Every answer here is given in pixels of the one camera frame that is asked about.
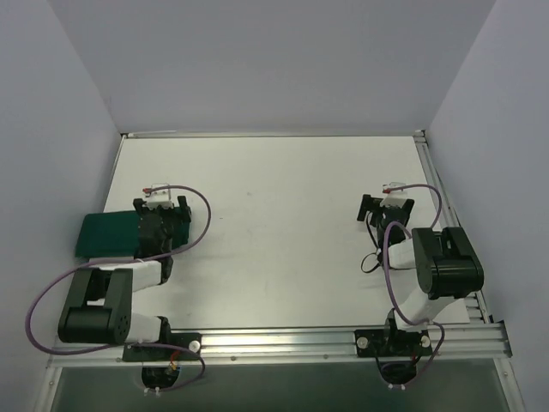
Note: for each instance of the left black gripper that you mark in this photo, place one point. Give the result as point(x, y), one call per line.
point(184, 210)

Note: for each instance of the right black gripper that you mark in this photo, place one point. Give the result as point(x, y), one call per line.
point(369, 206)

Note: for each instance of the green surgical cloth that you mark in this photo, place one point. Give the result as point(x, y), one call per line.
point(112, 235)

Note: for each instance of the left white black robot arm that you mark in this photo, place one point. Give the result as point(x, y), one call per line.
point(98, 307)

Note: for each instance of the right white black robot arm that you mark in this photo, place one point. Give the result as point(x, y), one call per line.
point(446, 266)

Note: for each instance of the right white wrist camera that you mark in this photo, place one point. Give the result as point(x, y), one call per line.
point(394, 194)

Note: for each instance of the back aluminium rail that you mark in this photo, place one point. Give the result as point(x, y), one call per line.
point(420, 134)

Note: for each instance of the aluminium rail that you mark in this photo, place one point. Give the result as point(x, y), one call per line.
point(340, 345)
point(420, 134)
point(448, 217)

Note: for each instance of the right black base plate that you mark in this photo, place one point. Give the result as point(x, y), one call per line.
point(390, 344)

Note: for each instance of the right aluminium rail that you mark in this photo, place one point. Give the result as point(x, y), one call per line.
point(448, 217)

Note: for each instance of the front aluminium rail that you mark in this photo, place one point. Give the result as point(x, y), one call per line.
point(340, 345)

